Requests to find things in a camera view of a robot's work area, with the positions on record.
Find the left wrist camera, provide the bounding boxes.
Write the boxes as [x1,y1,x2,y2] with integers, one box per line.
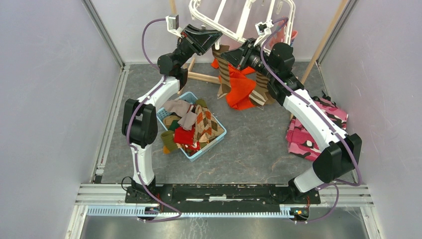
[165,14,183,38]

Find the pink camouflage backpack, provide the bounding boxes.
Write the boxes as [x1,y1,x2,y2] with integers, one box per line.
[286,95,349,161]

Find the pile of socks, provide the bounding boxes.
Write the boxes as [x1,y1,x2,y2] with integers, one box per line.
[160,99,225,157]

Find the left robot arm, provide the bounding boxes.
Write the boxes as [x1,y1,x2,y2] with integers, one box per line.
[122,24,222,203]

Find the brown beige striped sock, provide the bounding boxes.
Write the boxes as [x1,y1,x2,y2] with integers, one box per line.
[212,45,231,99]
[249,72,275,106]

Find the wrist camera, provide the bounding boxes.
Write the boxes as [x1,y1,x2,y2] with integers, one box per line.
[255,19,274,37]
[165,14,183,38]

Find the white clip hanger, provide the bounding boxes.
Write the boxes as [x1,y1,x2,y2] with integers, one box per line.
[188,0,296,45]

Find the orange shirt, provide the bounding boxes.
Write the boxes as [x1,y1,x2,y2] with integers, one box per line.
[211,59,256,111]

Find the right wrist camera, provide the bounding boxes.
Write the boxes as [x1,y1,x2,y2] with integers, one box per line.
[255,19,274,37]

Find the argyle patterned sock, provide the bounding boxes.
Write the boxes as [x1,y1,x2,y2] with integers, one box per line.
[193,105,224,143]

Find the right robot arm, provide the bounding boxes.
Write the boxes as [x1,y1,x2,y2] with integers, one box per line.
[221,38,362,203]

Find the red sock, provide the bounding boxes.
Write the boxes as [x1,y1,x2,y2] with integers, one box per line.
[174,127,195,145]

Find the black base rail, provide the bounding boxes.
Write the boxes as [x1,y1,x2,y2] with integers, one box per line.
[123,184,321,215]

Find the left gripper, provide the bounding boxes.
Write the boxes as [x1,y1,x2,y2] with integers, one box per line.
[174,24,223,68]

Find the wooden drying rack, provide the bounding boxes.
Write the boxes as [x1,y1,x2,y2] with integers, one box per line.
[169,0,349,84]

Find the olive green striped sock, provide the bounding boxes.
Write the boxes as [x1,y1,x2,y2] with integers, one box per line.
[160,130,179,154]

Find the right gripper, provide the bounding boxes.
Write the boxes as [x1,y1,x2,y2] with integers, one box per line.
[220,38,277,80]

